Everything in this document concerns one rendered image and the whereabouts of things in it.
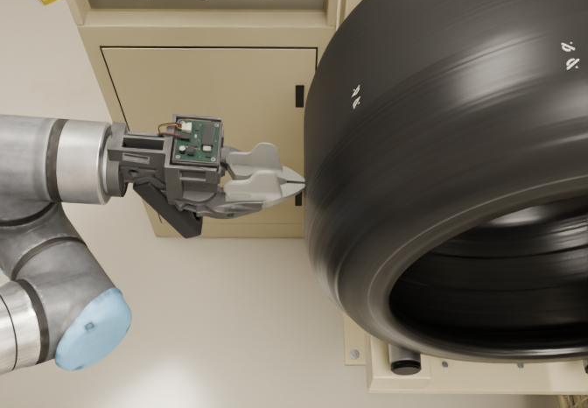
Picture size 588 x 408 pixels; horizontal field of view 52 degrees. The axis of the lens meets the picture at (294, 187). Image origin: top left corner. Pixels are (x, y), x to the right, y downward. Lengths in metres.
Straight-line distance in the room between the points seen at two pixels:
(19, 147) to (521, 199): 0.48
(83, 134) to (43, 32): 2.22
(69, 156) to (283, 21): 0.78
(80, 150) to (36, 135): 0.05
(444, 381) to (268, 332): 0.95
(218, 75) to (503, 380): 0.87
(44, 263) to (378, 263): 0.36
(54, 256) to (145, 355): 1.23
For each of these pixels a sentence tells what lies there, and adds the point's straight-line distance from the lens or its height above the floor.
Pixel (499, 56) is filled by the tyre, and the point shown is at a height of 1.43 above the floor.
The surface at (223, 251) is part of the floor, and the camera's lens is 2.02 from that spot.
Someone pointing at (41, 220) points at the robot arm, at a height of 1.18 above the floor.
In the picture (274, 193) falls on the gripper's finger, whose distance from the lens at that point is 0.67.
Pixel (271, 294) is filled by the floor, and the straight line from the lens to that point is 1.94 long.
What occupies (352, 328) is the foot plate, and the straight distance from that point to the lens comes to 1.89.
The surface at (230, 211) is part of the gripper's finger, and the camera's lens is 0.66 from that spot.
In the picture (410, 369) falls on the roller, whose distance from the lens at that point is 0.92.
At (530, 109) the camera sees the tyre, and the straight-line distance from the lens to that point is 0.49.
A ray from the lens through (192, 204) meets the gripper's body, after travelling 0.67.
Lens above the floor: 1.77
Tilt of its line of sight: 56 degrees down
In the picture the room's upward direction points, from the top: straight up
